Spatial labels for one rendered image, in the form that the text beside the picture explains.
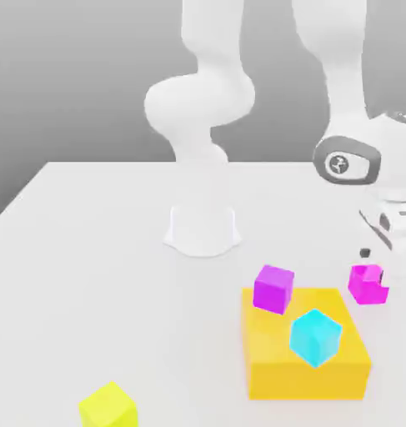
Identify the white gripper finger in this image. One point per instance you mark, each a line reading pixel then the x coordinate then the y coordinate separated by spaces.
pixel 373 274

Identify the large yellow box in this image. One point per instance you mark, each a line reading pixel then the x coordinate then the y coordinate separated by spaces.
pixel 306 380

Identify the small lime yellow cube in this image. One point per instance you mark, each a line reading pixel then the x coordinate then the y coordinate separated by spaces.
pixel 107 407

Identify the small magenta cube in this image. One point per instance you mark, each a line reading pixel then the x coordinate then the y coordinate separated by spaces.
pixel 367 293

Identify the small purple cube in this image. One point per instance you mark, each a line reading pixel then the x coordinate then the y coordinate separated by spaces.
pixel 272 290

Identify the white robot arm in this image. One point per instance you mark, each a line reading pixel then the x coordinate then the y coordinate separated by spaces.
pixel 202 100

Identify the small cyan cube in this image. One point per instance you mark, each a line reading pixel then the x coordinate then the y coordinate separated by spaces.
pixel 316 337

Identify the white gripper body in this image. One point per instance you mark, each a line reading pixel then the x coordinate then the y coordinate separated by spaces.
pixel 384 248

